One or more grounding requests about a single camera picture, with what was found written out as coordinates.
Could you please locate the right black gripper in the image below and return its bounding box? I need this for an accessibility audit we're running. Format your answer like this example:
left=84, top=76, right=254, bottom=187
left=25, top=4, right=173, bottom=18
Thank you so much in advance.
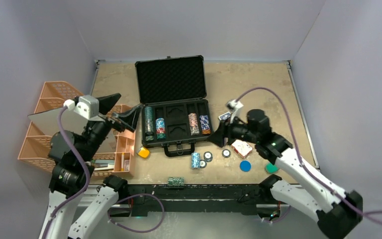
left=206, top=114, right=259, bottom=148

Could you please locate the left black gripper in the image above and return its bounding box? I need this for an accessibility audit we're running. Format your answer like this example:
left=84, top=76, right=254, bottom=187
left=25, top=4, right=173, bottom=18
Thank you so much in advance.
left=81, top=92, right=143, bottom=160

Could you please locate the blue playing card deck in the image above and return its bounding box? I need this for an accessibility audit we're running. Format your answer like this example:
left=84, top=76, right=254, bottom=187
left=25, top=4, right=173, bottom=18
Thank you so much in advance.
left=218, top=112, right=231, bottom=121

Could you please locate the black white chip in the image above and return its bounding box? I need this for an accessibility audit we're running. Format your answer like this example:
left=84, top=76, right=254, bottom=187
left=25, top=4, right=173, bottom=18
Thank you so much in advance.
left=199, top=160, right=207, bottom=168
left=203, top=151, right=213, bottom=162
left=222, top=149, right=231, bottom=158

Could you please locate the light blue chip stack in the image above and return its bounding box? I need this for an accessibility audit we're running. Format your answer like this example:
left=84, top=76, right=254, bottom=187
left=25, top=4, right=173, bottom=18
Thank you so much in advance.
left=155, top=118, right=166, bottom=139
left=191, top=152, right=200, bottom=169

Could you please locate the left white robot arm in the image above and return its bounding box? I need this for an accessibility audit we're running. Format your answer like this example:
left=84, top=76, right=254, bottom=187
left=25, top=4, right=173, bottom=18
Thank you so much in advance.
left=39, top=93, right=143, bottom=239

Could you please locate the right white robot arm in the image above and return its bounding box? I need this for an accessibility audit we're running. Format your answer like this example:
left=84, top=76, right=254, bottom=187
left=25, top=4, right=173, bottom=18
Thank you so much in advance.
left=207, top=109, right=363, bottom=239

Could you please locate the black poker set case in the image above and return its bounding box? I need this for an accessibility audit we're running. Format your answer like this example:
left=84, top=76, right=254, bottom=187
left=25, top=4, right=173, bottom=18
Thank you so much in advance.
left=135, top=55, right=213, bottom=157

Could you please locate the red playing card deck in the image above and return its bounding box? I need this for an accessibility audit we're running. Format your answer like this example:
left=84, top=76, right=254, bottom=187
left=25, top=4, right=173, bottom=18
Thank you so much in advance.
left=231, top=139, right=253, bottom=159

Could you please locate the red white chip stack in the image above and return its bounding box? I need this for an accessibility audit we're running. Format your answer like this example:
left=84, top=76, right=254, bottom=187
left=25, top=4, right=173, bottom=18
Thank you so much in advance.
left=188, top=113, right=199, bottom=136

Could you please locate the orange plastic desk organizer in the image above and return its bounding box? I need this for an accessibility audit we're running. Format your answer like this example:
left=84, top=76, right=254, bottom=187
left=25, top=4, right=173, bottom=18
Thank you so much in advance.
left=106, top=104, right=137, bottom=175

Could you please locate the dark green chip stack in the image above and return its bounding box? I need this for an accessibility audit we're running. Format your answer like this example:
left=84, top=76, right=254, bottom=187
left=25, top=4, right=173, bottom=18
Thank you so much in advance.
left=144, top=107, right=155, bottom=141

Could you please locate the blue round button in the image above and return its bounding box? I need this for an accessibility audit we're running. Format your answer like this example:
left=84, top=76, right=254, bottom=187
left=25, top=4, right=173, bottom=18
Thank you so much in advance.
left=239, top=160, right=252, bottom=172

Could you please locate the yellow orange block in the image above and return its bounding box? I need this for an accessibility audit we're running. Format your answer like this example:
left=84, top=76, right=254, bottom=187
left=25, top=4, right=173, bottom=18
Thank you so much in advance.
left=137, top=147, right=150, bottom=159

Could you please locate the green dealer block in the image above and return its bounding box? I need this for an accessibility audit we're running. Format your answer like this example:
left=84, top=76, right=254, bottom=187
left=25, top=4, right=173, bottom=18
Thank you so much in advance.
left=265, top=163, right=279, bottom=174

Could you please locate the grey flat board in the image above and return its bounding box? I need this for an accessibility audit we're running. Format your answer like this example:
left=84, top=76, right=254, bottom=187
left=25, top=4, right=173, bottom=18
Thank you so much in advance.
left=28, top=108, right=116, bottom=153

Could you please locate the orange plastic file rack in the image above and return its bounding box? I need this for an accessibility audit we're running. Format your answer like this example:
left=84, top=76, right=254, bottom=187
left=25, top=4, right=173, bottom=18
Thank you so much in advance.
left=17, top=81, right=119, bottom=180

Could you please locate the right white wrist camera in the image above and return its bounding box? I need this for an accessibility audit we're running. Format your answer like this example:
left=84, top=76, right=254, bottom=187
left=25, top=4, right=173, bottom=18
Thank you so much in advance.
left=226, top=100, right=243, bottom=118

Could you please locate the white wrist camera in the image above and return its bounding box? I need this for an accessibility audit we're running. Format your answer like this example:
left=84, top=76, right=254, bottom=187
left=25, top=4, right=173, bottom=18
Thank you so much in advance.
left=63, top=95, right=99, bottom=120
left=226, top=100, right=243, bottom=118

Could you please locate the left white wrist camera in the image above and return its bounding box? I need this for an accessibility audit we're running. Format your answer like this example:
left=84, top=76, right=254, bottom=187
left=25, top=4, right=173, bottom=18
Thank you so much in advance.
left=63, top=95, right=99, bottom=120

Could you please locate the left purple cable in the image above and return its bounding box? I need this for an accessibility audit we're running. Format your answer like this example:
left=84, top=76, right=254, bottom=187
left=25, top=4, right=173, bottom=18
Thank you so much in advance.
left=41, top=106, right=165, bottom=239

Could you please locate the purple cable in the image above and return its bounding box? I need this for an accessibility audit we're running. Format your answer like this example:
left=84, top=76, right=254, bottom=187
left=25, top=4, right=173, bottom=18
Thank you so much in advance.
left=235, top=87, right=382, bottom=228
left=41, top=106, right=165, bottom=239

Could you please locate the black base frame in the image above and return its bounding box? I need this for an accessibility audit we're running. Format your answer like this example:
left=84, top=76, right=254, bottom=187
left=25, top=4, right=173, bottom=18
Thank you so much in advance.
left=114, top=184, right=289, bottom=218

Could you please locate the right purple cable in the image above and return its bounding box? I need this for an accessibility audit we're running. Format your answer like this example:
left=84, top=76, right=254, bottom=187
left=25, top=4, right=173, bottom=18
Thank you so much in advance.
left=235, top=87, right=382, bottom=228

